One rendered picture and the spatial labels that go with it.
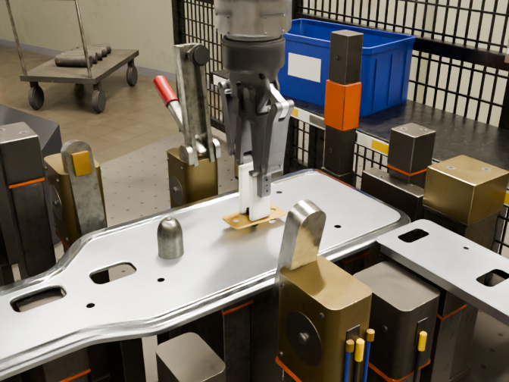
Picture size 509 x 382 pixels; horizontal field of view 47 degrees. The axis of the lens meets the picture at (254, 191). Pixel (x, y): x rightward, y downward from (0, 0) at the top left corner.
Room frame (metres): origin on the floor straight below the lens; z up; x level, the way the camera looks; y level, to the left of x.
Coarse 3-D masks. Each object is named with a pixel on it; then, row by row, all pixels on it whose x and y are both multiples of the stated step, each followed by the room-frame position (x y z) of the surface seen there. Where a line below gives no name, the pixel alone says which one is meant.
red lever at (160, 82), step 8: (160, 80) 0.90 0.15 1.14; (160, 88) 0.89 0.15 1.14; (168, 88) 0.89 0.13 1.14; (160, 96) 0.89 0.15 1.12; (168, 96) 0.88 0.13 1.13; (168, 104) 0.87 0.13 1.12; (176, 104) 0.87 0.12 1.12; (176, 112) 0.86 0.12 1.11; (176, 120) 0.85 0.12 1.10; (200, 144) 0.82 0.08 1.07; (200, 152) 0.81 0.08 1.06
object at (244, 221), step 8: (248, 208) 0.70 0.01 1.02; (272, 208) 0.72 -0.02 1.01; (280, 208) 0.72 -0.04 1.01; (224, 216) 0.69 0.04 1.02; (232, 216) 0.69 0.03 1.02; (240, 216) 0.69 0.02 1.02; (248, 216) 0.70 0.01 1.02; (272, 216) 0.70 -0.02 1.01; (280, 216) 0.70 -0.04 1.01; (232, 224) 0.67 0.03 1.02; (240, 224) 0.67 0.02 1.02; (248, 224) 0.67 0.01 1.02
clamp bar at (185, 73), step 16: (176, 48) 0.82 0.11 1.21; (192, 48) 0.80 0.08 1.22; (176, 64) 0.82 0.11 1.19; (192, 64) 0.83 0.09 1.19; (192, 80) 0.83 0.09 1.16; (192, 96) 0.82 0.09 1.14; (192, 112) 0.82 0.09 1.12; (208, 112) 0.82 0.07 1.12; (192, 128) 0.80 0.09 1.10; (208, 128) 0.82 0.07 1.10; (192, 144) 0.80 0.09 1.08; (208, 144) 0.81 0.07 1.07
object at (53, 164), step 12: (48, 156) 0.77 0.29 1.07; (60, 156) 0.77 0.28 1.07; (48, 168) 0.75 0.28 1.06; (60, 168) 0.73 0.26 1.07; (96, 168) 0.73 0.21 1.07; (48, 180) 0.76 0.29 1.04; (60, 180) 0.71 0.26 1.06; (60, 192) 0.72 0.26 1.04; (60, 204) 0.72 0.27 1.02; (72, 204) 0.71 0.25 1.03; (60, 216) 0.73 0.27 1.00; (72, 216) 0.71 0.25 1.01; (60, 228) 0.74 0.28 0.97; (72, 228) 0.71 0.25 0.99; (72, 240) 0.71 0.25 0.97; (96, 276) 0.73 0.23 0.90; (108, 276) 0.74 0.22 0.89; (96, 348) 0.72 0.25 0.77; (96, 360) 0.72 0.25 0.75; (96, 372) 0.72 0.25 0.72; (108, 372) 0.73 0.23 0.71
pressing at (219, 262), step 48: (288, 192) 0.80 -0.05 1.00; (336, 192) 0.80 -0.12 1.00; (96, 240) 0.66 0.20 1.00; (144, 240) 0.66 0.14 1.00; (192, 240) 0.66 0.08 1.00; (240, 240) 0.66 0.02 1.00; (336, 240) 0.66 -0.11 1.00; (0, 288) 0.55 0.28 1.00; (48, 288) 0.56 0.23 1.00; (96, 288) 0.55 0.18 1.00; (144, 288) 0.55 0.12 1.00; (192, 288) 0.55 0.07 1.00; (240, 288) 0.56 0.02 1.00; (0, 336) 0.47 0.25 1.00; (48, 336) 0.47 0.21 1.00; (96, 336) 0.47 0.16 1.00; (144, 336) 0.48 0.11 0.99
